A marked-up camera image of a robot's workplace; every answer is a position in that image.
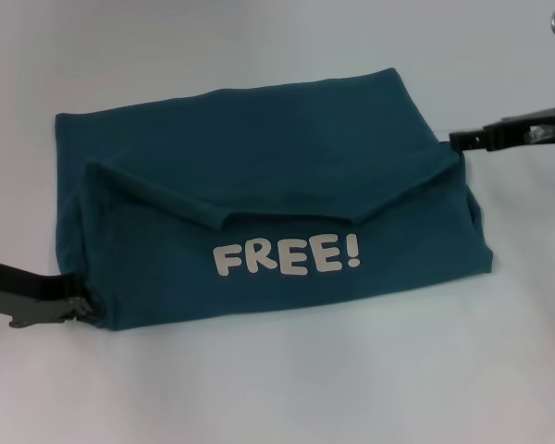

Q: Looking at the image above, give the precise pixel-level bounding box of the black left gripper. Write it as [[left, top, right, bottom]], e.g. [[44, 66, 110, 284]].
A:
[[0, 261, 106, 330]]

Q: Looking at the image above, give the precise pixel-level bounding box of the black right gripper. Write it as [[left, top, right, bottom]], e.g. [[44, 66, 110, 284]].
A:
[[449, 106, 555, 153]]

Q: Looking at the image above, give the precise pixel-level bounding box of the teal blue shirt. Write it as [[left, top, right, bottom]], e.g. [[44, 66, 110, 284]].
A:
[[54, 68, 494, 333]]

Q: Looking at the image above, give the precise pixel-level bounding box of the right gripper cable with plugs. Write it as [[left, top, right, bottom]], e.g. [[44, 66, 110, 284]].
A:
[[525, 123, 555, 145]]

